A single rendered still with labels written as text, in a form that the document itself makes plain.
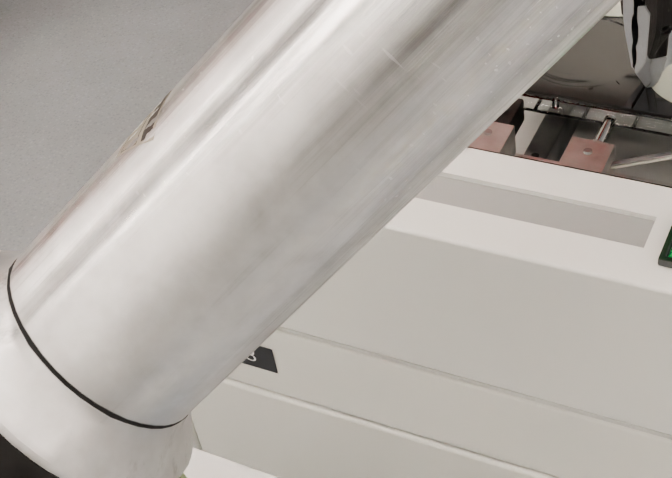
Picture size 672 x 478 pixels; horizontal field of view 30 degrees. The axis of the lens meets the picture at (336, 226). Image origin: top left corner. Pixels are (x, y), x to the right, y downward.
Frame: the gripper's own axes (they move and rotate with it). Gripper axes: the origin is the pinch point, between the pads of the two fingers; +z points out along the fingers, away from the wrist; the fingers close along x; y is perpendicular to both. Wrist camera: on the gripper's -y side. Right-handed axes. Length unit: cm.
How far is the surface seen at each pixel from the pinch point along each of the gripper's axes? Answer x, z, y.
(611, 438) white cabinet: -25.4, 11.4, -10.4
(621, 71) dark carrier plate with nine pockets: 2.4, 1.4, -0.6
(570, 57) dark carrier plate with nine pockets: 5.7, 1.4, -3.9
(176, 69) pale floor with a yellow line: 148, 91, -49
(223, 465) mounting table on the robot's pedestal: -22.3, 9.3, -37.6
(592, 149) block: -7.3, 0.5, -6.1
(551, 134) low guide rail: 2.2, 6.3, -6.7
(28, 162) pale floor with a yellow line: 126, 91, -81
